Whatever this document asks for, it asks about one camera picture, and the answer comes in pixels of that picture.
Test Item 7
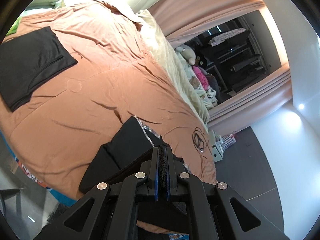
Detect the pink curtain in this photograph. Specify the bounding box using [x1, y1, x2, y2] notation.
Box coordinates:
[149, 0, 292, 134]

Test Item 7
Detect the orange bed blanket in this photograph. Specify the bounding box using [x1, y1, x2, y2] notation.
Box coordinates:
[0, 0, 218, 235]

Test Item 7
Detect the floral patterned cloth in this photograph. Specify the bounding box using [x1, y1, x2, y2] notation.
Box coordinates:
[133, 115, 191, 173]

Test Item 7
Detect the black knit garment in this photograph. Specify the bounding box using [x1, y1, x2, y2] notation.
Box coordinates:
[78, 115, 190, 195]

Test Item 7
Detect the folded black clothes stack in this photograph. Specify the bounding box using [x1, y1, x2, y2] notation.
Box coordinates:
[1, 27, 78, 112]

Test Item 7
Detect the cream beige blanket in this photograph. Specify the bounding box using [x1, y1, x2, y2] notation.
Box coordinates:
[136, 10, 209, 125]

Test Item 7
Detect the white storage shelf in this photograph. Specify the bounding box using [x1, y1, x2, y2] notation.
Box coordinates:
[209, 131, 236, 163]

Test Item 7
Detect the black coiled cable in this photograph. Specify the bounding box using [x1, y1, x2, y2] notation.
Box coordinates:
[191, 126, 209, 159]

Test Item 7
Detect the white patterned bedding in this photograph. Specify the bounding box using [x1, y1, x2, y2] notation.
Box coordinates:
[176, 52, 217, 110]

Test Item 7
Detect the grey plush toy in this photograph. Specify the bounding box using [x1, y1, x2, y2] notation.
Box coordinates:
[175, 44, 196, 66]

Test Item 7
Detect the pink garment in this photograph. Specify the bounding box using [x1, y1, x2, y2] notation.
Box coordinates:
[193, 66, 209, 91]

